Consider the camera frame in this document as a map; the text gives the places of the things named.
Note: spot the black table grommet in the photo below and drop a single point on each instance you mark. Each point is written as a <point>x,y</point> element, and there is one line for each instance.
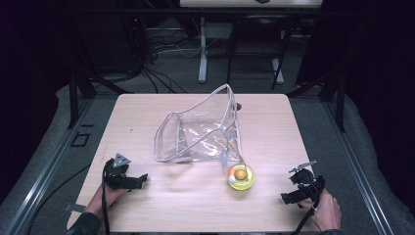
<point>239,106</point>

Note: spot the yellow round toy orange ball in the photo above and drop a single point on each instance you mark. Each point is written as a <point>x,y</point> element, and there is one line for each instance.
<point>241,178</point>

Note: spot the black chair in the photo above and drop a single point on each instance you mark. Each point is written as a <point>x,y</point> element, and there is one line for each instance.
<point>257,36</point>

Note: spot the white desk with legs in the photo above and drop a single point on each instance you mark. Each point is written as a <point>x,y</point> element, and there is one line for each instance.
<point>204,49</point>

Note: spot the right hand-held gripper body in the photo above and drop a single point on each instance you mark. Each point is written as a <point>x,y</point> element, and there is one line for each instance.
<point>305,181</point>

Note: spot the grey tape strip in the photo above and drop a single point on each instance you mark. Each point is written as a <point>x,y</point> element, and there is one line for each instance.
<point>74,207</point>

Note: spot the person's left hand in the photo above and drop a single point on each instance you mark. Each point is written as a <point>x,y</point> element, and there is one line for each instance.
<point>106,197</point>

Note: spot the black metal stand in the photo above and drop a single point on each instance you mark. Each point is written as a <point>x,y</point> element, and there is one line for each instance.
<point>81,81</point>
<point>329,91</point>

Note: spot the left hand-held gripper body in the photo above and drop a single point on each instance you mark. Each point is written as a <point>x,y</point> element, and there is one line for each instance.
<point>118,173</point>

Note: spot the clear plastic bag white trim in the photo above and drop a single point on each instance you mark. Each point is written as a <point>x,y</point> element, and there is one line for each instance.
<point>202,133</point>

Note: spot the person's right hand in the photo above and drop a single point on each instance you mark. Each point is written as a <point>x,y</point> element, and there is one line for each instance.
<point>326,210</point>

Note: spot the aluminium rail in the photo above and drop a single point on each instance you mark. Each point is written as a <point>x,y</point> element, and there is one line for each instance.
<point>45,166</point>
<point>357,169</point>

